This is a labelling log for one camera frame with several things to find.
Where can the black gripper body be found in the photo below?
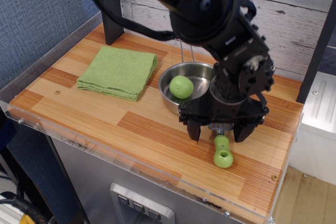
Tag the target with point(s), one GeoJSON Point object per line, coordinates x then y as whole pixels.
{"type": "Point", "coordinates": [246, 112]}

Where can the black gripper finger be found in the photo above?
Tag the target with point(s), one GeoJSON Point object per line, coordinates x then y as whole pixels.
{"type": "Point", "coordinates": [241, 132]}
{"type": "Point", "coordinates": [194, 132]}

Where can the green handled toy spatula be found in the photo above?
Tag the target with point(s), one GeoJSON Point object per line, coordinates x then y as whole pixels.
{"type": "Point", "coordinates": [223, 158]}

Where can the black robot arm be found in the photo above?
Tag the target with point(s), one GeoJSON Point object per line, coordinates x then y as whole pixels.
{"type": "Point", "coordinates": [243, 69]}

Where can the small steel pot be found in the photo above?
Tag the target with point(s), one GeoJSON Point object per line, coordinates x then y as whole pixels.
{"type": "Point", "coordinates": [199, 73]}

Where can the green toy apple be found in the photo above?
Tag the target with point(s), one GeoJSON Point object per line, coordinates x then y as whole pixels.
{"type": "Point", "coordinates": [181, 87]}

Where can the white aluminium side block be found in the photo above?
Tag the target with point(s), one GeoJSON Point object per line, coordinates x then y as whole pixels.
{"type": "Point", "coordinates": [313, 150]}

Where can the folded green cloth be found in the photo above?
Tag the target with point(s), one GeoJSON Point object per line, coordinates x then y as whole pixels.
{"type": "Point", "coordinates": [119, 73]}

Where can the silver button dispenser panel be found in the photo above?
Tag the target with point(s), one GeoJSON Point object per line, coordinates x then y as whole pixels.
{"type": "Point", "coordinates": [122, 196]}

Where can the silver toy fridge cabinet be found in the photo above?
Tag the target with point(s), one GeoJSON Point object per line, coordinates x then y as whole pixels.
{"type": "Point", "coordinates": [92, 169]}

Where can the clear acrylic table guard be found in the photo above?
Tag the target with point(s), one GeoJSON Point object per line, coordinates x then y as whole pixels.
{"type": "Point", "coordinates": [46, 98]}

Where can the yellow tape object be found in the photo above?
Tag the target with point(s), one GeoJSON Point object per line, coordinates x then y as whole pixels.
{"type": "Point", "coordinates": [26, 219]}

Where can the dark right shelf post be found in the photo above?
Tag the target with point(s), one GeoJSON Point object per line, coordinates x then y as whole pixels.
{"type": "Point", "coordinates": [319, 51]}

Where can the dark shelf post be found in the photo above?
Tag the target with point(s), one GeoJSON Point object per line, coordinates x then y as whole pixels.
{"type": "Point", "coordinates": [319, 51]}
{"type": "Point", "coordinates": [112, 30]}

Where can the dark left shelf post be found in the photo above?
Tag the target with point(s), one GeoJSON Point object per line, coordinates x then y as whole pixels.
{"type": "Point", "coordinates": [112, 30]}

